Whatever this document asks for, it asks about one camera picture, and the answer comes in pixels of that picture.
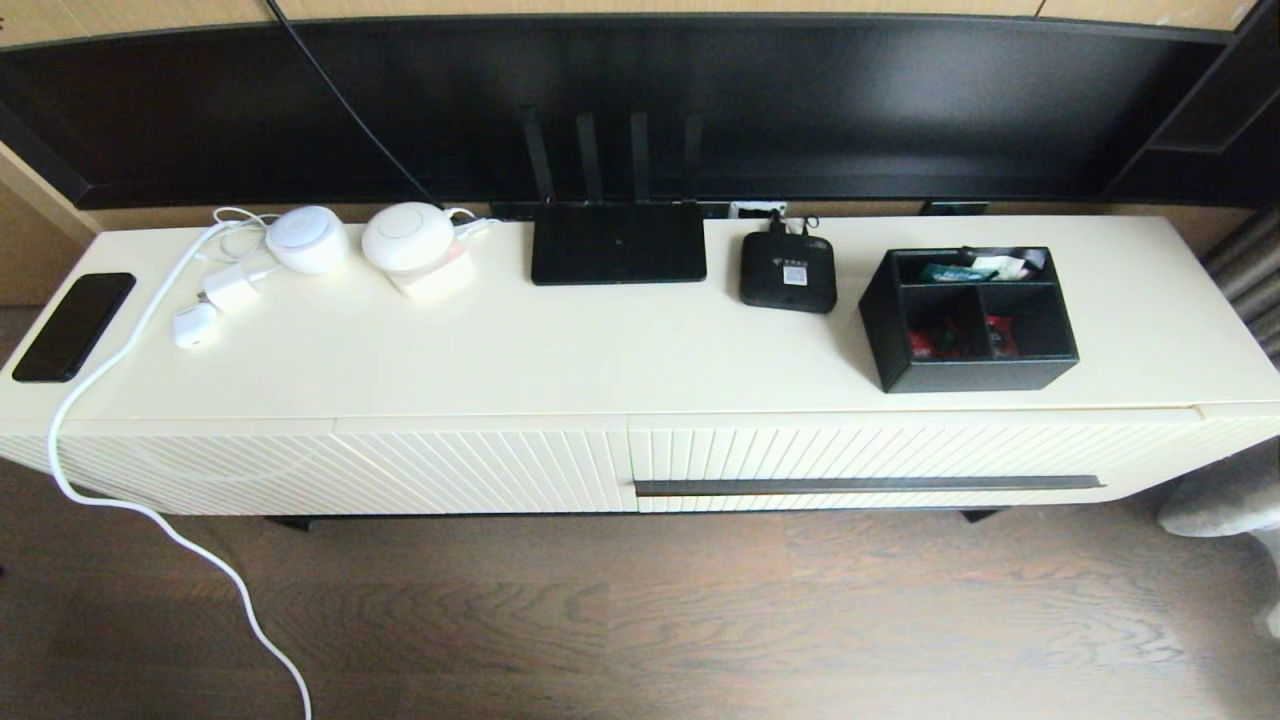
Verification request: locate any cream drawer with ribbed front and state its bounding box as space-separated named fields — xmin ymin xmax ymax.
xmin=628 ymin=407 xmax=1206 ymax=514

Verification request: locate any black compartment organizer box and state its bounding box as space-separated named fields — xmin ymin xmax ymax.
xmin=858 ymin=245 xmax=1081 ymax=395

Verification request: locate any cream tv cabinet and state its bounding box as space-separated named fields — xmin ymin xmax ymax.
xmin=0 ymin=214 xmax=1280 ymax=531

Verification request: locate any black router with antennas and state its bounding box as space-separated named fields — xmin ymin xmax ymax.
xmin=520 ymin=110 xmax=709 ymax=287

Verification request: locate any black set-top box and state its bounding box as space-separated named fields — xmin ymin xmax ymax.
xmin=739 ymin=228 xmax=838 ymax=315

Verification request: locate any cream square base box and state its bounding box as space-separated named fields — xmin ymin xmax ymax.
xmin=385 ymin=245 xmax=476 ymax=303

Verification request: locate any white dome shaped device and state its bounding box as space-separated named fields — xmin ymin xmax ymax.
xmin=361 ymin=201 xmax=457 ymax=273

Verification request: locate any black flat television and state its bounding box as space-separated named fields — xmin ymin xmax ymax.
xmin=0 ymin=10 xmax=1241 ymax=221

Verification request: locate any white round smart speaker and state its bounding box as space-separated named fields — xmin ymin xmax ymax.
xmin=265 ymin=205 xmax=351 ymax=276

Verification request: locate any white snack packet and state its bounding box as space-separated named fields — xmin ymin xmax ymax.
xmin=968 ymin=248 xmax=1047 ymax=282

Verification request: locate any white charger adapter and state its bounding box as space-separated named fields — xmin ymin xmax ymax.
xmin=200 ymin=262 xmax=265 ymax=313

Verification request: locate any small white charger cube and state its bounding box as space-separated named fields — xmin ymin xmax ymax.
xmin=173 ymin=302 xmax=220 ymax=350

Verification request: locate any black smartphone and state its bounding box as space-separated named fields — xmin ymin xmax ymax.
xmin=12 ymin=272 xmax=137 ymax=384

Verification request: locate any grey upholstered seat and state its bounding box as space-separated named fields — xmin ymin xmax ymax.
xmin=1158 ymin=440 xmax=1280 ymax=546

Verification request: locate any grey curtain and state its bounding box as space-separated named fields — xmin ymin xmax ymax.
xmin=1200 ymin=205 xmax=1280 ymax=366

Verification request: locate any black set-top box cable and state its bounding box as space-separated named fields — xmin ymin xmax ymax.
xmin=765 ymin=207 xmax=823 ymax=239

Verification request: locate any thin white charging cable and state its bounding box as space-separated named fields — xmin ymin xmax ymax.
xmin=208 ymin=205 xmax=283 ymax=267

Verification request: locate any thin black hanging cable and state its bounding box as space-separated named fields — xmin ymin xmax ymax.
xmin=264 ymin=0 xmax=438 ymax=203

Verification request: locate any thick white power cable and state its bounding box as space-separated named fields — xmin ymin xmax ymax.
xmin=46 ymin=218 xmax=314 ymax=720

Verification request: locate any black wall shelf unit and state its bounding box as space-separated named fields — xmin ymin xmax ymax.
xmin=1105 ymin=0 xmax=1280 ymax=209

